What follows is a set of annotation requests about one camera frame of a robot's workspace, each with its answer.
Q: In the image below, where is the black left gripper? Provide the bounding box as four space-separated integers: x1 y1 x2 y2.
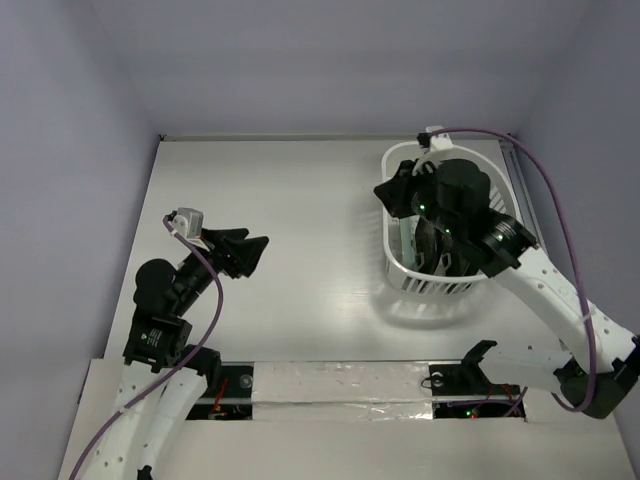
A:
173 225 268 313

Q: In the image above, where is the light green rectangular plate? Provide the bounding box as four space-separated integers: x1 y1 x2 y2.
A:
398 217 415 269

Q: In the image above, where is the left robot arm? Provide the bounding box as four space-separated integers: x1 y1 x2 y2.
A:
83 228 269 479

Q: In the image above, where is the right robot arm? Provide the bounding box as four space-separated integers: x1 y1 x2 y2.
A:
373 159 639 419

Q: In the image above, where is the white plastic dish rack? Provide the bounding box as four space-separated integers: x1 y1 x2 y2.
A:
382 140 522 298

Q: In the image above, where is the silver foil tape strip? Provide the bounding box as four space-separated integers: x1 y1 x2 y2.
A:
251 361 433 422

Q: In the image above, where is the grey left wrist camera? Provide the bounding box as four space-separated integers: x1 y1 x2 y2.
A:
169 207 204 241

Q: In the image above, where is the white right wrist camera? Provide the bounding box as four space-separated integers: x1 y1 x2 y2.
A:
415 126 454 171

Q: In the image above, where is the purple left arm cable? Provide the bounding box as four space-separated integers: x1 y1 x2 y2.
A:
67 214 225 480

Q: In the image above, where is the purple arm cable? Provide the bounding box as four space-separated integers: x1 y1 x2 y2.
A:
67 214 225 480
429 127 599 412

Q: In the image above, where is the aluminium rail right side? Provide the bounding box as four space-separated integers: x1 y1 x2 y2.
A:
499 140 546 248

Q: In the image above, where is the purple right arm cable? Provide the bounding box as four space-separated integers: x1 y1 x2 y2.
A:
429 127 599 412

